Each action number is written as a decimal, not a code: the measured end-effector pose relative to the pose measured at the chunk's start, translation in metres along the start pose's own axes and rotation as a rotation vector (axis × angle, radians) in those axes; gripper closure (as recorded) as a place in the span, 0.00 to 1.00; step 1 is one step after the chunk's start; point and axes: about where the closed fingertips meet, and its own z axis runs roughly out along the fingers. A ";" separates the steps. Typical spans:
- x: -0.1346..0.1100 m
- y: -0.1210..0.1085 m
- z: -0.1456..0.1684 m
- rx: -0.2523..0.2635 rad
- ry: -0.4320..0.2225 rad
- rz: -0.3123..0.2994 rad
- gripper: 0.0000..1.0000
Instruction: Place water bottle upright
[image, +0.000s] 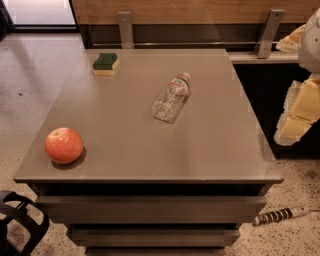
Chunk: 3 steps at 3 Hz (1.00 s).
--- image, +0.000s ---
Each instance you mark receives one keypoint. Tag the left metal bracket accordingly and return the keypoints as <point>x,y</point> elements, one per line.
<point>125,29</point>

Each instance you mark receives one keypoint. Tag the grey drawer cabinet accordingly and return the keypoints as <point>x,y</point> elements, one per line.
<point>144,187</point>

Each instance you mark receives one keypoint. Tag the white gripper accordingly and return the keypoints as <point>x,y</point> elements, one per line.
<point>310,46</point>

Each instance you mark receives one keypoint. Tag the green and yellow sponge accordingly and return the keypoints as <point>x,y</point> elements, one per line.
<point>106,64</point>

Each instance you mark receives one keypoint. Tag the red apple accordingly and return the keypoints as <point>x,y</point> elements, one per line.
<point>63,145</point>

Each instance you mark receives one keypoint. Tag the clear plastic water bottle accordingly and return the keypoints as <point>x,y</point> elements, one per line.
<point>170,102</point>

